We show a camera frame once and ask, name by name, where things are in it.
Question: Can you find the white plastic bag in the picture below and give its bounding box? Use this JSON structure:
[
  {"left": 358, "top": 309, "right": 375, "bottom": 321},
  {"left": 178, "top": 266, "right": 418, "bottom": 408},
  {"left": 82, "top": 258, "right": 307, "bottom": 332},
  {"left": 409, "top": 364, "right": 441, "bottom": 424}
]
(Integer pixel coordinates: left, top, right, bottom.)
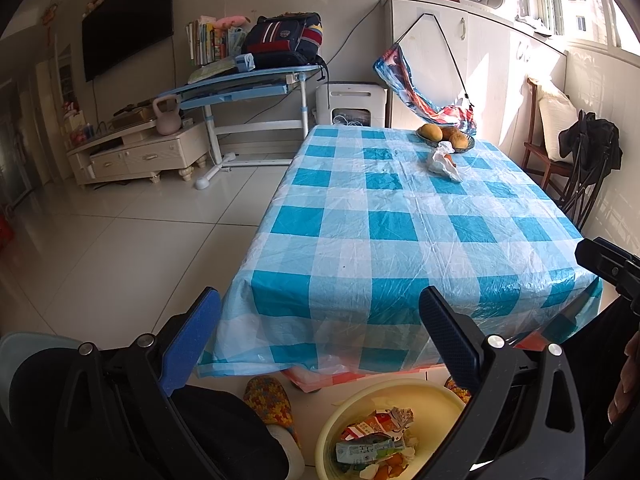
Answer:
[{"left": 426, "top": 142, "right": 466, "bottom": 183}]

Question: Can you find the person's right hand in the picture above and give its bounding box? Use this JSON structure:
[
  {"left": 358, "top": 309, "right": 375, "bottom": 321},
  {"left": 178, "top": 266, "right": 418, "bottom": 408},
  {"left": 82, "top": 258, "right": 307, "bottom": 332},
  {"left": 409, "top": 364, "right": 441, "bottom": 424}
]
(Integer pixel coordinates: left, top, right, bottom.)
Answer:
[{"left": 607, "top": 330, "right": 640, "bottom": 423}]

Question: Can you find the orange peel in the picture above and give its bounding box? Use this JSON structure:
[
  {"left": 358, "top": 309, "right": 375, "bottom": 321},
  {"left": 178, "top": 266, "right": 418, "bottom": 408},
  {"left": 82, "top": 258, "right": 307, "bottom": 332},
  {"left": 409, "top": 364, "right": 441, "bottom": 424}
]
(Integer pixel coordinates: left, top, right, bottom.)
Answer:
[{"left": 377, "top": 454, "right": 407, "bottom": 478}]

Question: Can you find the black folding chair with cloth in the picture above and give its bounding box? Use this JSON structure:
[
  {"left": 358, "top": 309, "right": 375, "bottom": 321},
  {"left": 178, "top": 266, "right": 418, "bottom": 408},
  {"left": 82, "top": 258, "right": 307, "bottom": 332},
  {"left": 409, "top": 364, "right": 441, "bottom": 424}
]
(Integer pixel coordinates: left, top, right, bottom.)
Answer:
[{"left": 557, "top": 109, "right": 623, "bottom": 231}]

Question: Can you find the row of books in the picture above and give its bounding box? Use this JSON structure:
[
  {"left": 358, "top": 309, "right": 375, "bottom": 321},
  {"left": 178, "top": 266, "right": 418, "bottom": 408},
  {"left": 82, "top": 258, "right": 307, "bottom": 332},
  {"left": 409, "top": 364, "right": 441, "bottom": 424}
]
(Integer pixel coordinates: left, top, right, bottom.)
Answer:
[{"left": 186, "top": 17, "right": 248, "bottom": 67}]

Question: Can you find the light blue chair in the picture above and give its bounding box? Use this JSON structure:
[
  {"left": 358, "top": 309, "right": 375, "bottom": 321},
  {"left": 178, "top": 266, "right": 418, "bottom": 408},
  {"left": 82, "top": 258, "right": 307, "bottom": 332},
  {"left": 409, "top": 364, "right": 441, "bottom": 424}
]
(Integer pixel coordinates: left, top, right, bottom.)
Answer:
[{"left": 0, "top": 332, "right": 83, "bottom": 401}]

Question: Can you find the person's black trouser leg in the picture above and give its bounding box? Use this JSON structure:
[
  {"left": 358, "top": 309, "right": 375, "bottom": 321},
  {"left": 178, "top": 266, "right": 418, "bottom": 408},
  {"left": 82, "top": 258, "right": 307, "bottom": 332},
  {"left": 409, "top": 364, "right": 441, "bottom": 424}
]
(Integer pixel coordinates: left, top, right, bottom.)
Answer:
[
  {"left": 565, "top": 305, "right": 640, "bottom": 480},
  {"left": 10, "top": 347, "right": 306, "bottom": 480}
]

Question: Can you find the colourful hanging bag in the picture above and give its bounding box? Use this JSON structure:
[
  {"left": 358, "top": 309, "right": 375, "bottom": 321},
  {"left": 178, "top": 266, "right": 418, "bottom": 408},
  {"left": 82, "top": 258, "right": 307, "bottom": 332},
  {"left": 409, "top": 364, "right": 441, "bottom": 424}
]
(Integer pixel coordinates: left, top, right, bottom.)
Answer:
[{"left": 372, "top": 42, "right": 478, "bottom": 136}]

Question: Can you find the brown wooden tray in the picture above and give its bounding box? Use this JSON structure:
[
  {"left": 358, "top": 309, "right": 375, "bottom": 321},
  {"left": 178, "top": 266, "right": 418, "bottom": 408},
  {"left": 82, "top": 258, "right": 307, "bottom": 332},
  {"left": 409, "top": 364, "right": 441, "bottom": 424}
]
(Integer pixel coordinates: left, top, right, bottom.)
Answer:
[{"left": 111, "top": 105, "right": 158, "bottom": 131}]

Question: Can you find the wooden chair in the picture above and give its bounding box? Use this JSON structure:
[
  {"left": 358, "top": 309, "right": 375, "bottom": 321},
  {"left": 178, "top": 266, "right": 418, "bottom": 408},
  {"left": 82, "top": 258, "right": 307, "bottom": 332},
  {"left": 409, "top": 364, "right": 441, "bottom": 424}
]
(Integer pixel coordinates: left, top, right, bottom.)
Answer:
[{"left": 522, "top": 75, "right": 576, "bottom": 196}]

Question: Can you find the window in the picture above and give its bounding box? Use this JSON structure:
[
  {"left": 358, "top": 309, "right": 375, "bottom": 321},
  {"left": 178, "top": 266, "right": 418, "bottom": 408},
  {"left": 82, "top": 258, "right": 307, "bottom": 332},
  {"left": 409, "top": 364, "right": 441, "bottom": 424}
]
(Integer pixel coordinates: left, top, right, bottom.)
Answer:
[{"left": 515, "top": 0, "right": 640, "bottom": 56}]

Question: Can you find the colourful crochet slipper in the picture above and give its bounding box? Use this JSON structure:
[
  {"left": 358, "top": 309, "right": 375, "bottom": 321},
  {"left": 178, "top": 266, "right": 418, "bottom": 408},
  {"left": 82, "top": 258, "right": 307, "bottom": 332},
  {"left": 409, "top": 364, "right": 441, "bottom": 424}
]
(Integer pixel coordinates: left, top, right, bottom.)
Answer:
[
  {"left": 444, "top": 377, "right": 471, "bottom": 404},
  {"left": 243, "top": 375, "right": 301, "bottom": 448}
]

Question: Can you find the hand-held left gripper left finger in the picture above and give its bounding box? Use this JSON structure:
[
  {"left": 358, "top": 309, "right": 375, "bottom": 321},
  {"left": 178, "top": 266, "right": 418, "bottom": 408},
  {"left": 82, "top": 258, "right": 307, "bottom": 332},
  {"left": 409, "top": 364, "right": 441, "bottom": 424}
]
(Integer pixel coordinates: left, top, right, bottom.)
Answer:
[{"left": 65, "top": 286, "right": 226, "bottom": 480}]

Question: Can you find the blue study desk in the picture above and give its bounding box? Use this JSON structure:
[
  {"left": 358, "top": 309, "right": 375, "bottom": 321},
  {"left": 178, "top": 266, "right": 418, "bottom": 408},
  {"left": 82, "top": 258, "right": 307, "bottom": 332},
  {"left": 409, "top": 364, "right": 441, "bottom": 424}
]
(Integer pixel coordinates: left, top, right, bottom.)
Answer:
[{"left": 157, "top": 62, "right": 326, "bottom": 191}]

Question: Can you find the cream TV cabinet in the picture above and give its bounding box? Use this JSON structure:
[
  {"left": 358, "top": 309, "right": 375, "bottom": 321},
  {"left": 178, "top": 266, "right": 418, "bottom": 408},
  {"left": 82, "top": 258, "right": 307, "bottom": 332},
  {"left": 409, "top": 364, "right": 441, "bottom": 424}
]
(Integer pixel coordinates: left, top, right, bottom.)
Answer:
[{"left": 66, "top": 120, "right": 211, "bottom": 188}]

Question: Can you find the yellow plastic basin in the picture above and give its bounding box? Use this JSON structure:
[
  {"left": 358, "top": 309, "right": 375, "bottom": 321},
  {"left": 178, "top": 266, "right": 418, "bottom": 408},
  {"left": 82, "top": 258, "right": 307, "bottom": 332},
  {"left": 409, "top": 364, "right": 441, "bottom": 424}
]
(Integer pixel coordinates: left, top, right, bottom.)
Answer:
[{"left": 316, "top": 379, "right": 467, "bottom": 480}]

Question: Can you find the white floor appliance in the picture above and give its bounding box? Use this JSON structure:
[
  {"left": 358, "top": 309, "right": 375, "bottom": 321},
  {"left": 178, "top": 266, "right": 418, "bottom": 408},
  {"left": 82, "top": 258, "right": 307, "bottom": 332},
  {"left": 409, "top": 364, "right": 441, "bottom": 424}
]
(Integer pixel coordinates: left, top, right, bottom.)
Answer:
[{"left": 315, "top": 82, "right": 390, "bottom": 128}]

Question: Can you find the dark blue red backpack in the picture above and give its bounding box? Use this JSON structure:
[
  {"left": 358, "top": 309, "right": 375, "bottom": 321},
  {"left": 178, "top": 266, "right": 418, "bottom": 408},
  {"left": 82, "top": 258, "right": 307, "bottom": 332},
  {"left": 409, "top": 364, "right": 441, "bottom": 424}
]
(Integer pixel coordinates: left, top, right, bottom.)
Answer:
[{"left": 241, "top": 12, "right": 325, "bottom": 68}]

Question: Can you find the cream cushion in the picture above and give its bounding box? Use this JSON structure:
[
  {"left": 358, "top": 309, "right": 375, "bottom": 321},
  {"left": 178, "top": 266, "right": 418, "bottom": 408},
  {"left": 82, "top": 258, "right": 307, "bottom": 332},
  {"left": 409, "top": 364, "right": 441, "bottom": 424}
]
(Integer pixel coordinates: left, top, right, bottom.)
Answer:
[{"left": 527, "top": 76, "right": 581, "bottom": 163}]

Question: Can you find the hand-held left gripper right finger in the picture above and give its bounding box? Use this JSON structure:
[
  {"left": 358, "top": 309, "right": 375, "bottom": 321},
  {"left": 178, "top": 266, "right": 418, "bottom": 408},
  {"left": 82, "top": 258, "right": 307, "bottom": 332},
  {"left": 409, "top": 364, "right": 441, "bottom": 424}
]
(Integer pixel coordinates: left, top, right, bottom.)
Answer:
[{"left": 419, "top": 286, "right": 586, "bottom": 480}]

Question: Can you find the pink kettlebell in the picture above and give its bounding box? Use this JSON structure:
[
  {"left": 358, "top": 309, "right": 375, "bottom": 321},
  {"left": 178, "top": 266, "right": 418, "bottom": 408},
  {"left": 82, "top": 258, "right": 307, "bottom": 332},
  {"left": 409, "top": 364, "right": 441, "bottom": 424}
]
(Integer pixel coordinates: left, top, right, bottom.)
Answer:
[{"left": 151, "top": 96, "right": 182, "bottom": 136}]

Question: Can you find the red white crushed carton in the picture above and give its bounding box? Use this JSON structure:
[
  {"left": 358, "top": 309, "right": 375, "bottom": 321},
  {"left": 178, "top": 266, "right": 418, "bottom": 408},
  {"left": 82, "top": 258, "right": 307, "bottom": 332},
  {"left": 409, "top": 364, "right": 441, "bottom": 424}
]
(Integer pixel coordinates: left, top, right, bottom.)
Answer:
[{"left": 342, "top": 406, "right": 416, "bottom": 443}]

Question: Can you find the black television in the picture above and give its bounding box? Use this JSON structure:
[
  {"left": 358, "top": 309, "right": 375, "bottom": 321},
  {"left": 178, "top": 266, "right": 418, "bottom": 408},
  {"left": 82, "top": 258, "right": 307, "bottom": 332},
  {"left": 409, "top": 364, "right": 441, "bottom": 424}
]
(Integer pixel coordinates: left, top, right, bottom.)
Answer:
[{"left": 81, "top": 0, "right": 175, "bottom": 83}]

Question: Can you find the blue white checked tablecloth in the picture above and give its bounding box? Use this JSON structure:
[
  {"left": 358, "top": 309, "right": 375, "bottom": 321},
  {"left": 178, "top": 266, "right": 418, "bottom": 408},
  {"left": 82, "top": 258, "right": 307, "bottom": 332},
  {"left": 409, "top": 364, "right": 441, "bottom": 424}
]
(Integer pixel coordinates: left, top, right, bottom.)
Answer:
[{"left": 195, "top": 125, "right": 603, "bottom": 393}]

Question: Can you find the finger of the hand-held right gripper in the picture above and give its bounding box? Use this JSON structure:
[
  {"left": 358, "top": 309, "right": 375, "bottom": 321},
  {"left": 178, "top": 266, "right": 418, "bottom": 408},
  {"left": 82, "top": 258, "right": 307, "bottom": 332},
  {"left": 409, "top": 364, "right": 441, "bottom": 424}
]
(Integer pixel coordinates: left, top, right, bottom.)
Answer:
[{"left": 575, "top": 236, "right": 640, "bottom": 302}]

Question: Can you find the dark bread bowl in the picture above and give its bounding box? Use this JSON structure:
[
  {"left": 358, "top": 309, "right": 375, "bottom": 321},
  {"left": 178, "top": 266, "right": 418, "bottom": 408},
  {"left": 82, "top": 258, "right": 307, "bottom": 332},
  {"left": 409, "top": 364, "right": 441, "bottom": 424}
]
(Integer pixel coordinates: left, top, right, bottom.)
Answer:
[{"left": 416, "top": 129, "right": 476, "bottom": 153}]

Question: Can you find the open book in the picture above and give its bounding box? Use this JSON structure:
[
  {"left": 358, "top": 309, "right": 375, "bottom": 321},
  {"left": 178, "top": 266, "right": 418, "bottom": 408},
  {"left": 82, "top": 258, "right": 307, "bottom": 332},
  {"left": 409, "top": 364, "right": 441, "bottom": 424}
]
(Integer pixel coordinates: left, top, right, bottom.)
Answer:
[{"left": 187, "top": 60, "right": 241, "bottom": 85}]

